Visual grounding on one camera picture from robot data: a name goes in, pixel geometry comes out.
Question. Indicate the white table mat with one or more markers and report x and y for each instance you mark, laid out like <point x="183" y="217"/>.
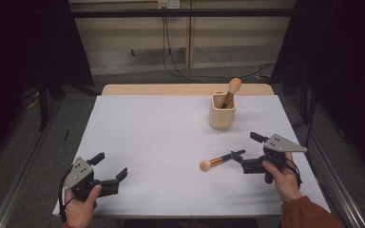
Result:
<point x="158" y="133"/>

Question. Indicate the person's left hand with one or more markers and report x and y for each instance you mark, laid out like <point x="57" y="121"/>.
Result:
<point x="80" y="209"/>

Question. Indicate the small black floor item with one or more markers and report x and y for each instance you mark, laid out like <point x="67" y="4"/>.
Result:
<point x="66" y="135"/>

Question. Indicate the black metal stand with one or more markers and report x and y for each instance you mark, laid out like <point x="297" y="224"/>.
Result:
<point x="43" y="104"/>

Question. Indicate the black horizontal bar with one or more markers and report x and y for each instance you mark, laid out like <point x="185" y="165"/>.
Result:
<point x="177" y="13"/>

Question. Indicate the black curtain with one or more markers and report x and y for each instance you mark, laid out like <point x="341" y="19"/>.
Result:
<point x="345" y="63"/>
<point x="19" y="63"/>

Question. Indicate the wooden wall post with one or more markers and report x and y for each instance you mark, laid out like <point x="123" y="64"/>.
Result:
<point x="189" y="34"/>

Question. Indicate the wooden table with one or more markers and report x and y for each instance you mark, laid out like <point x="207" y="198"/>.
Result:
<point x="171" y="89"/>

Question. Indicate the white wall socket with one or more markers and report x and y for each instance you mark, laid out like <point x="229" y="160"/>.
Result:
<point x="168" y="3"/>

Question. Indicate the person's right hand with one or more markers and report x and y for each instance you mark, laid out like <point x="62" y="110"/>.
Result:
<point x="285" y="183"/>

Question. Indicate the large-headed makeup brush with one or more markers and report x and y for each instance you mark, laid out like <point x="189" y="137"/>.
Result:
<point x="231" y="91"/>

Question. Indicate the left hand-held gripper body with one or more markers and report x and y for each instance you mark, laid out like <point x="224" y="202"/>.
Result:
<point x="80" y="172"/>

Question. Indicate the small-headed makeup brush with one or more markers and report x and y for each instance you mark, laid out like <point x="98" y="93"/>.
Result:
<point x="215" y="162"/>

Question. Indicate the beige square cup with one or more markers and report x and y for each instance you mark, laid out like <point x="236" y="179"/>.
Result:
<point x="221" y="118"/>

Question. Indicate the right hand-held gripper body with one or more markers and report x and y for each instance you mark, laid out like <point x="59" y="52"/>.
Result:
<point x="278" y="145"/>

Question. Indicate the aluminium rail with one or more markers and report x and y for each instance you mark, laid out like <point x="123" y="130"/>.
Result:
<point x="342" y="183"/>
<point x="19" y="183"/>

